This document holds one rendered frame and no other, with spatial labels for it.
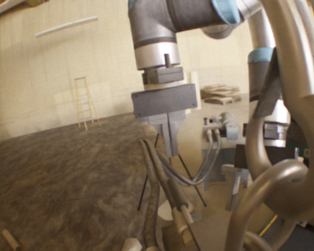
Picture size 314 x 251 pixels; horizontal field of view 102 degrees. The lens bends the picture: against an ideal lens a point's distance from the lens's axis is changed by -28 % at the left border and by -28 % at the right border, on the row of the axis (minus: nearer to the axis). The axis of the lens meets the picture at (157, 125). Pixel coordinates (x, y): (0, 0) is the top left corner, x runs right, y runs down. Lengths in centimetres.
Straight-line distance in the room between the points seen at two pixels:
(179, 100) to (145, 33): 15
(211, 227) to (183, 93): 25
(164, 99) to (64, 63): 792
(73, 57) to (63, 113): 251
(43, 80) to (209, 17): 841
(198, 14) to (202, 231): 33
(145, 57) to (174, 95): 9
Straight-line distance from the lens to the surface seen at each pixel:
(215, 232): 24
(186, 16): 32
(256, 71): 37
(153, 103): 34
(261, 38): 74
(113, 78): 765
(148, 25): 34
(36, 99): 881
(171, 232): 50
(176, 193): 44
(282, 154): 35
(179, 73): 28
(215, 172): 191
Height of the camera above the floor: 127
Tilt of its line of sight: 15 degrees down
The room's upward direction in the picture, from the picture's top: 9 degrees counter-clockwise
